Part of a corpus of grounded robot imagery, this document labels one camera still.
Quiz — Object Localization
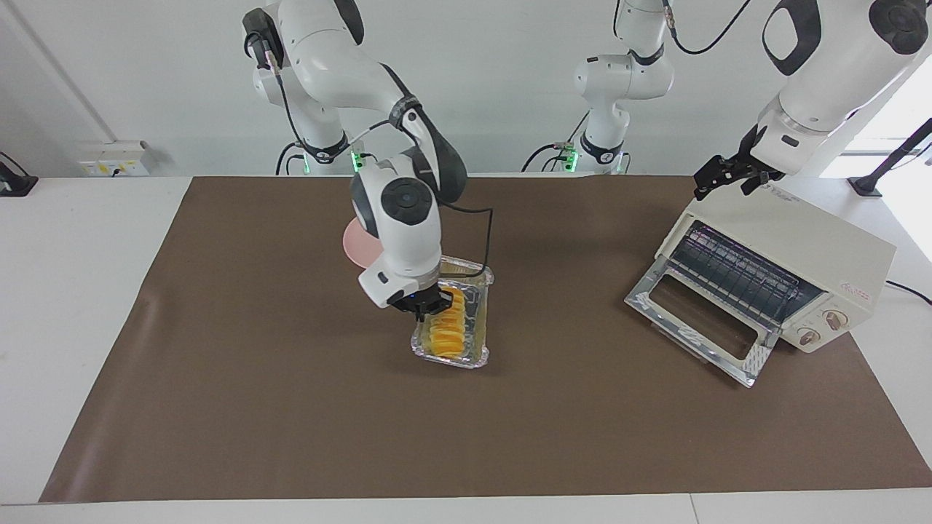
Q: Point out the aluminium foil tray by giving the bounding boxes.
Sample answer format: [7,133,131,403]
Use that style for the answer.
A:
[409,255,496,370]

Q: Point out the metal oven rack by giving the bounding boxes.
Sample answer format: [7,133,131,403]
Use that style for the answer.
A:
[668,221,825,330]

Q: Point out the white toaster oven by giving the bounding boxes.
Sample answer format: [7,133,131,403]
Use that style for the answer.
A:
[654,179,898,356]

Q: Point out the glass oven door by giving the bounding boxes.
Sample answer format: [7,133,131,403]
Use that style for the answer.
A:
[624,255,782,389]

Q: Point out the pink round plate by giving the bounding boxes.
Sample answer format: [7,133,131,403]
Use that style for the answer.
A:
[341,216,387,269]

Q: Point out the brown table mat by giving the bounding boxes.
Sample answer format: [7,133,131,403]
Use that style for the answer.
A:
[40,175,932,504]

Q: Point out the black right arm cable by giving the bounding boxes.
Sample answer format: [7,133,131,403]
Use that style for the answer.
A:
[248,28,497,282]

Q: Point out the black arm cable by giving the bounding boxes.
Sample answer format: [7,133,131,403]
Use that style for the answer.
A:
[614,0,755,56]
[248,28,497,282]

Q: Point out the black camera stand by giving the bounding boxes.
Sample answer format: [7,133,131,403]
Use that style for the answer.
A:
[0,151,39,198]
[848,118,932,199]

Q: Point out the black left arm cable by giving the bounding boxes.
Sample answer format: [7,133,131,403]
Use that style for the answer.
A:
[614,0,755,56]

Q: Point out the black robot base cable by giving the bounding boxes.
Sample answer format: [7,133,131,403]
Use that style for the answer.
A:
[520,109,589,175]
[275,140,308,176]

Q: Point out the black oven power cord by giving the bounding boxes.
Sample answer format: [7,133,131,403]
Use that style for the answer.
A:
[884,279,932,307]

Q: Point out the white wall socket box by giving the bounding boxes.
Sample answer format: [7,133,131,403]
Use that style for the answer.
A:
[78,140,152,178]

